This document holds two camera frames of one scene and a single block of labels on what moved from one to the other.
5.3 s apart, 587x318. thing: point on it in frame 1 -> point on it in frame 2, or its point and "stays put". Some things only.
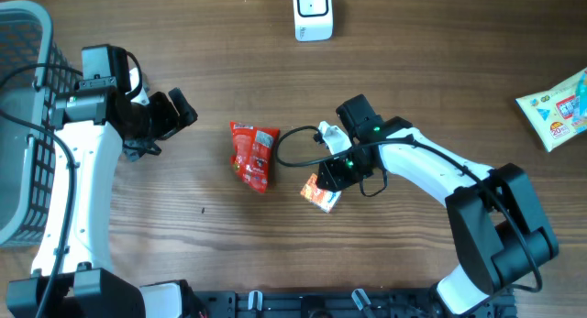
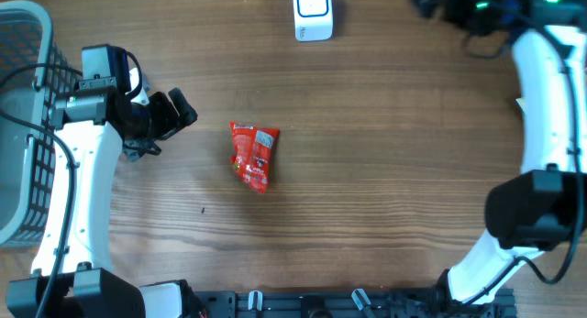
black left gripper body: [153, 122] stays put
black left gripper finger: [186, 113] stays put
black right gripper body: [347, 169] -> [456, 9]
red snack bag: [252, 150] stays put
